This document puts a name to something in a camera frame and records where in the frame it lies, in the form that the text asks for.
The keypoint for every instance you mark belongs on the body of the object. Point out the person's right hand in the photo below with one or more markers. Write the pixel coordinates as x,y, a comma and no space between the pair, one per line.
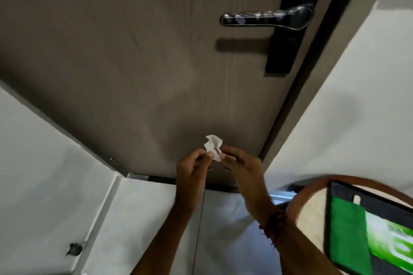
247,171

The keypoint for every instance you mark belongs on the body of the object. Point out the person's left hand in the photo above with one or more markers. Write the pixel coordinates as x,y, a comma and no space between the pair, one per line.
190,175

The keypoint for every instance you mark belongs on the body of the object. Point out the person's right thumb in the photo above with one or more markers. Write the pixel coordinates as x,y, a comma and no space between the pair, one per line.
226,162

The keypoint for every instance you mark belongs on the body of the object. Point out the person's left thumb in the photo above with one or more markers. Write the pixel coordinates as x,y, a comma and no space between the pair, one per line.
209,159

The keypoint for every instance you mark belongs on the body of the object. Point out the white tissue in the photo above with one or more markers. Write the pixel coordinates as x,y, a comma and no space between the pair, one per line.
213,147

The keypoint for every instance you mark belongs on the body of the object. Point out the person's right forearm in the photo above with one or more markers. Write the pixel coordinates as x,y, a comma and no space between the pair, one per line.
300,249

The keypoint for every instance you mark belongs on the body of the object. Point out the person's left forearm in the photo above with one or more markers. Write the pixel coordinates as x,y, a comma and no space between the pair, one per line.
167,239

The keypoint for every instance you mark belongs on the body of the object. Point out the red thread wristband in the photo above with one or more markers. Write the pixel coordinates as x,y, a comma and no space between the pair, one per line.
274,223

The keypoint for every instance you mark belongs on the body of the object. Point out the grey-brown wooden door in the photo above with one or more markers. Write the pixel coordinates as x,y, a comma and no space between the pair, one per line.
145,59

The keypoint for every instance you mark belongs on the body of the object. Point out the black door lock plate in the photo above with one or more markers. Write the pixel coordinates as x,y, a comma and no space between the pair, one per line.
290,26

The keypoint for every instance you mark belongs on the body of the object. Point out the green and black box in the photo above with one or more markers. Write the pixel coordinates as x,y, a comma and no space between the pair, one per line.
367,233

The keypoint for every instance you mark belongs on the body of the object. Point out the metal floor door stopper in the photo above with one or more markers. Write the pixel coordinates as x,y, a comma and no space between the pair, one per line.
75,249

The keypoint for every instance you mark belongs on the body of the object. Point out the beige door frame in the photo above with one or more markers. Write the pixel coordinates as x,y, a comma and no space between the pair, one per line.
326,59

